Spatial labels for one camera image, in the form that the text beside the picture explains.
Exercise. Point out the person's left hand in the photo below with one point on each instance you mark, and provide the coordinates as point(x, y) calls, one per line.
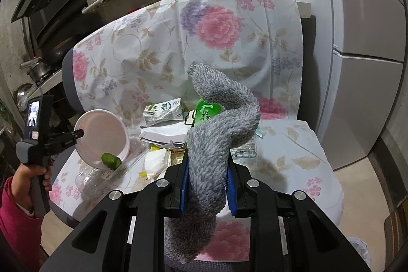
point(20, 186)

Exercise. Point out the white milk carton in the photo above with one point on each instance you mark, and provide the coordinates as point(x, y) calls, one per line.
point(167, 111)

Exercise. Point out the green tea bottle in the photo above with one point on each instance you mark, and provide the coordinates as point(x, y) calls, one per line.
point(244, 154)

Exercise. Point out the white tissue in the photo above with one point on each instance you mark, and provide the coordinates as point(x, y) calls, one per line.
point(156, 162)

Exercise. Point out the clear plastic tray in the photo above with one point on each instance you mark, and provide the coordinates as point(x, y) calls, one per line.
point(92, 179)

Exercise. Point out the grey refrigerator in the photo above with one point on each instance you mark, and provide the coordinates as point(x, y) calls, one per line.
point(354, 53)

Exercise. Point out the grey knitted rag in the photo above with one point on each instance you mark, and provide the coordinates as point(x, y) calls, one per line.
point(209, 144)

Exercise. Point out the yellow snack wrapper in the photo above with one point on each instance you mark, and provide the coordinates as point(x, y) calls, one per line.
point(176, 158)

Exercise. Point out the orange white noodle bowl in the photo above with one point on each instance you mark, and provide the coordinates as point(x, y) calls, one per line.
point(103, 132)

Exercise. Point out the steel cooking pot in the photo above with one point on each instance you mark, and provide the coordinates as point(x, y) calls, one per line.
point(37, 69)

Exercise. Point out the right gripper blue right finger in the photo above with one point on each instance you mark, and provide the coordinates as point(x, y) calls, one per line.
point(230, 187)

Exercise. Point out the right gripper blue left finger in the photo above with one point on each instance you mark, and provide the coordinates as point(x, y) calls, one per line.
point(184, 183)

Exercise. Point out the green cucumber piece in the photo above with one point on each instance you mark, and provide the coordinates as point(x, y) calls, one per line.
point(111, 161)

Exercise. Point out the floral cloth cover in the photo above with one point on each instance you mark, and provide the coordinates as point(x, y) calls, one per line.
point(189, 49)

